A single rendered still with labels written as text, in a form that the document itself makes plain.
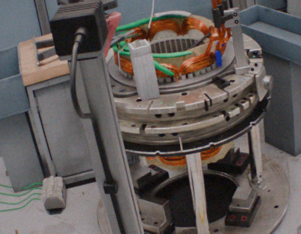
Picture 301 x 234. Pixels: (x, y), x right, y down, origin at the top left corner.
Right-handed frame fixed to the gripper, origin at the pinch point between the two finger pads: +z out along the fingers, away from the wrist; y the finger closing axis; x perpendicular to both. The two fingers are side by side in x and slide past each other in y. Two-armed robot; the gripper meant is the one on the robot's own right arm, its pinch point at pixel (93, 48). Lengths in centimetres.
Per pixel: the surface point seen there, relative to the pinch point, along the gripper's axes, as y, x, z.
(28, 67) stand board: -27.2, -3.7, 11.2
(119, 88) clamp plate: 3.2, 1.9, 6.8
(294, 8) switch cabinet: -169, 193, 92
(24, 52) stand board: -35.7, -1.5, 11.2
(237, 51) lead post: 13.0, 18.9, 2.5
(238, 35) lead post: 13.1, 19.3, -0.4
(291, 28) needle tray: -5.2, 47.4, 12.1
